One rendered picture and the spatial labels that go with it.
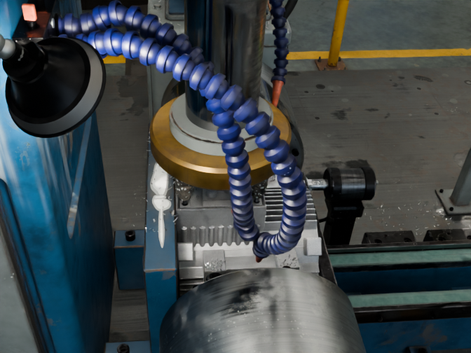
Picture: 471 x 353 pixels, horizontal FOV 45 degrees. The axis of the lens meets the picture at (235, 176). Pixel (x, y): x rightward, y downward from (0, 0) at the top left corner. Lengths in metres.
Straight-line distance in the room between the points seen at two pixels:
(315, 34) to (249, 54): 3.18
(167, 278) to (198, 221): 0.11
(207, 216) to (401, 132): 0.90
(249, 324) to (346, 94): 1.14
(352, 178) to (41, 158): 0.59
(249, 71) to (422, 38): 3.37
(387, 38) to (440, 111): 2.24
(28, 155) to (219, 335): 0.26
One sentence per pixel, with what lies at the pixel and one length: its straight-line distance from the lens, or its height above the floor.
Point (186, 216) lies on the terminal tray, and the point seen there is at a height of 1.13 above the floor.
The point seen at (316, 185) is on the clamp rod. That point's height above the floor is 1.02.
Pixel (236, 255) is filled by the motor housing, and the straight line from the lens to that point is 0.80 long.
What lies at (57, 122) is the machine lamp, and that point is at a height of 1.46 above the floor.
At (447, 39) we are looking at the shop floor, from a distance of 4.04.
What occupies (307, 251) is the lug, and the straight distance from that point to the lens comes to 0.79.
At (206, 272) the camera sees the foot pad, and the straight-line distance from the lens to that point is 0.76.
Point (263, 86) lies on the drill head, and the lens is 0.98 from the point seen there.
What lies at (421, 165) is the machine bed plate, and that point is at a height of 0.80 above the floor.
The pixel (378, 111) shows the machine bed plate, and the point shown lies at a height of 0.80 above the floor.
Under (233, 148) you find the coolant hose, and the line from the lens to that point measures 0.51.
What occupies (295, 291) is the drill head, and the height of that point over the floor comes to 1.16.
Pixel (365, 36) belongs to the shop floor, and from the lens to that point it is 3.88.
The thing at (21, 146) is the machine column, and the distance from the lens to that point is 0.53.
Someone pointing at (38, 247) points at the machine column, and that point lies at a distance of 0.61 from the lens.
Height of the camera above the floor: 1.66
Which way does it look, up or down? 41 degrees down
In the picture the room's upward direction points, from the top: 4 degrees clockwise
